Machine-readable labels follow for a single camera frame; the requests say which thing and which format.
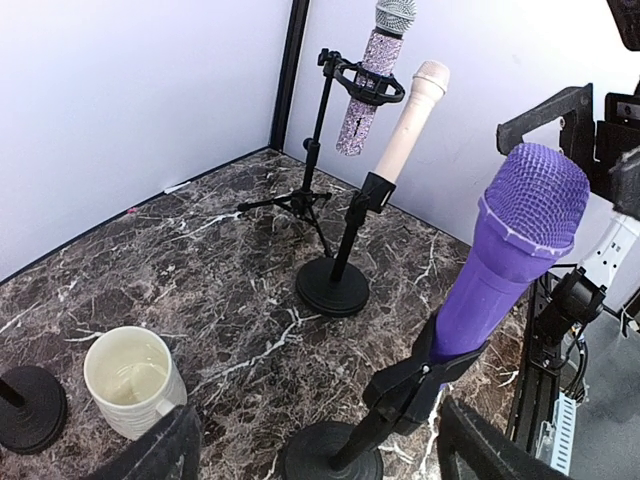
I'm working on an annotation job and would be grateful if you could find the right black corner post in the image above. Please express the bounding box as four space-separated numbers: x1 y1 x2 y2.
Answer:
268 0 310 152

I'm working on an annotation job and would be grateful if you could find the black shock mount tripod stand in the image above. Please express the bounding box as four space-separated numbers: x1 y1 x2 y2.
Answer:
236 47 406 259

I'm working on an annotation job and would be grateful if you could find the black stand of purple microphone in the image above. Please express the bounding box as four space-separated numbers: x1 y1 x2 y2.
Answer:
279 314 489 479

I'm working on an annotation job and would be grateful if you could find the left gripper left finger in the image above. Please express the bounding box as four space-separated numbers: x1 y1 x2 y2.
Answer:
117 406 201 479

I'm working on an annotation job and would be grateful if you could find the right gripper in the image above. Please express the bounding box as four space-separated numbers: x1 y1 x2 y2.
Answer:
496 83 639 200

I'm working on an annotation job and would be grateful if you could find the black stand of orange microphone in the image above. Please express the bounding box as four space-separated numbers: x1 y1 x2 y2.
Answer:
1 365 68 455

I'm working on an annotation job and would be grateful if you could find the silver glitter microphone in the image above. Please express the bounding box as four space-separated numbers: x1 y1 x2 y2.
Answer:
336 1 417 156

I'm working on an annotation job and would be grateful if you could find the purple toy microphone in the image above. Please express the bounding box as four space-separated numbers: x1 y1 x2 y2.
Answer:
431 143 590 362

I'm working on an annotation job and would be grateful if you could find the pale pink toy microphone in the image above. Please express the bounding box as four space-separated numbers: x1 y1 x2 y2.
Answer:
374 60 450 184

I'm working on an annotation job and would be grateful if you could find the white slotted cable duct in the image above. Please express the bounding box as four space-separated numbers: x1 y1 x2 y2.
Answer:
535 392 577 476

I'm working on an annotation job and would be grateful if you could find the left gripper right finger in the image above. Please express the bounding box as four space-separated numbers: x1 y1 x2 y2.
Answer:
437 396 569 480

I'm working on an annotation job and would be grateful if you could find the cream ceramic mug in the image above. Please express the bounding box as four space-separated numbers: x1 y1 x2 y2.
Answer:
83 326 188 440

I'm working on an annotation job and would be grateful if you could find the black stand of pink microphone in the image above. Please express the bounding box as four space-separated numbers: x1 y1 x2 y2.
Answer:
295 172 396 318

